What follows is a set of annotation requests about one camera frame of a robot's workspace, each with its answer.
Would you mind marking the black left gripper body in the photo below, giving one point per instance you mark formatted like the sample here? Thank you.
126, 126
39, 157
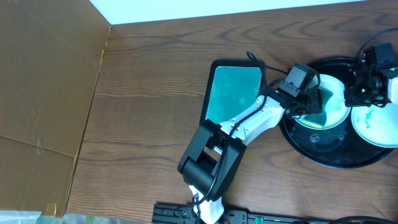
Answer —
314, 103

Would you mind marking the green yellow scrub sponge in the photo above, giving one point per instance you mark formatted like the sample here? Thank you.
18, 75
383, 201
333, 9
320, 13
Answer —
317, 120

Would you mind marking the pale green plate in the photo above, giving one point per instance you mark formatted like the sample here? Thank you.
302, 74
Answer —
336, 109
376, 125

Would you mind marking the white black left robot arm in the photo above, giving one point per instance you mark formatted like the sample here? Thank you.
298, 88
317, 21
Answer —
214, 154

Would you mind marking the round black serving tray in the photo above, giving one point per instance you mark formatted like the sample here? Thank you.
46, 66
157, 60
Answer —
338, 147

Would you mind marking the black rectangular soap water tray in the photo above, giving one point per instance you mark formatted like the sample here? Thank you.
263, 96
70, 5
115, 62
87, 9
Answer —
233, 86

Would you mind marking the brown cardboard panel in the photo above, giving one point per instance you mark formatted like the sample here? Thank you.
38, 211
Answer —
51, 53

